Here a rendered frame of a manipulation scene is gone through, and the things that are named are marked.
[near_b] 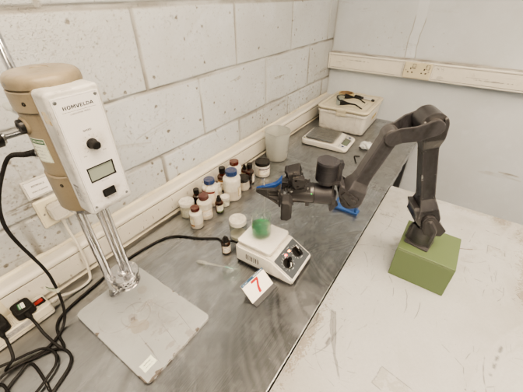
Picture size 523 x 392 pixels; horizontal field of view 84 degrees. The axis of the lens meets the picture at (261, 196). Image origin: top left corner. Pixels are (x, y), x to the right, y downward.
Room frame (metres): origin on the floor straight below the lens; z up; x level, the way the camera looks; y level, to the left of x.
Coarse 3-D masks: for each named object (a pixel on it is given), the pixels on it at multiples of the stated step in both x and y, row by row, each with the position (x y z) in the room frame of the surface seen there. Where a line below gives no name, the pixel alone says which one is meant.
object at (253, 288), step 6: (258, 276) 0.56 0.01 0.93; (264, 276) 0.56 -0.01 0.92; (252, 282) 0.53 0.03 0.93; (258, 282) 0.54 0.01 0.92; (264, 282) 0.55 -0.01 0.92; (270, 282) 0.55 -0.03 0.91; (246, 288) 0.52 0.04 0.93; (252, 288) 0.52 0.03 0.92; (258, 288) 0.53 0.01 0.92; (264, 288) 0.53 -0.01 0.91; (252, 294) 0.51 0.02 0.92; (258, 294) 0.51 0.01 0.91; (252, 300) 0.49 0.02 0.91
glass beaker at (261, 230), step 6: (258, 210) 0.70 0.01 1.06; (252, 216) 0.68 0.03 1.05; (258, 216) 0.70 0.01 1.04; (270, 216) 0.68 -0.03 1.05; (252, 222) 0.66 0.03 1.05; (258, 222) 0.65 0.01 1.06; (264, 222) 0.64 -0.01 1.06; (270, 222) 0.66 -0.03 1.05; (252, 228) 0.66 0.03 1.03; (258, 228) 0.65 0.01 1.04; (264, 228) 0.64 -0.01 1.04; (270, 228) 0.66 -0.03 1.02; (252, 234) 0.66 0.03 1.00; (258, 234) 0.65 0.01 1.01; (264, 234) 0.65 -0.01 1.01; (270, 234) 0.66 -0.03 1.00
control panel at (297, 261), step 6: (294, 240) 0.67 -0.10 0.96; (288, 246) 0.65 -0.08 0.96; (294, 246) 0.65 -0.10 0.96; (300, 246) 0.66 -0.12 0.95; (282, 252) 0.62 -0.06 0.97; (288, 252) 0.63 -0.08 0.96; (306, 252) 0.65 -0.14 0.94; (276, 258) 0.59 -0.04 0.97; (282, 258) 0.60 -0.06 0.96; (294, 258) 0.61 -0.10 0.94; (300, 258) 0.62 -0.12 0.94; (306, 258) 0.63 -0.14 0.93; (282, 264) 0.58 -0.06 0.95; (294, 264) 0.59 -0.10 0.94; (300, 264) 0.60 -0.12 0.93; (288, 270) 0.57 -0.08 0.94; (294, 270) 0.58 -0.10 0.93
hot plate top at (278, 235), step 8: (248, 232) 0.68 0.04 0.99; (272, 232) 0.68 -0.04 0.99; (280, 232) 0.68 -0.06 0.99; (240, 240) 0.65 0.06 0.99; (248, 240) 0.65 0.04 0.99; (256, 240) 0.65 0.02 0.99; (264, 240) 0.65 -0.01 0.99; (272, 240) 0.65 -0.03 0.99; (280, 240) 0.65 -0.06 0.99; (256, 248) 0.61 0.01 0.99; (264, 248) 0.61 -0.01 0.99; (272, 248) 0.61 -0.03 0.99
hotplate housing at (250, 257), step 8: (288, 240) 0.67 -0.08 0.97; (240, 248) 0.64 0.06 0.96; (248, 248) 0.63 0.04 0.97; (280, 248) 0.63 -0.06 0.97; (240, 256) 0.64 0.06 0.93; (248, 256) 0.62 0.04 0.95; (256, 256) 0.61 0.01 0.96; (264, 256) 0.60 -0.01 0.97; (272, 256) 0.60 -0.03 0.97; (248, 264) 0.63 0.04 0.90; (256, 264) 0.61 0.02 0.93; (264, 264) 0.59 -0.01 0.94; (272, 264) 0.58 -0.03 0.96; (304, 264) 0.61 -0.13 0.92; (272, 272) 0.58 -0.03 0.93; (280, 272) 0.56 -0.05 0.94; (280, 280) 0.56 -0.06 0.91; (288, 280) 0.55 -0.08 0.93
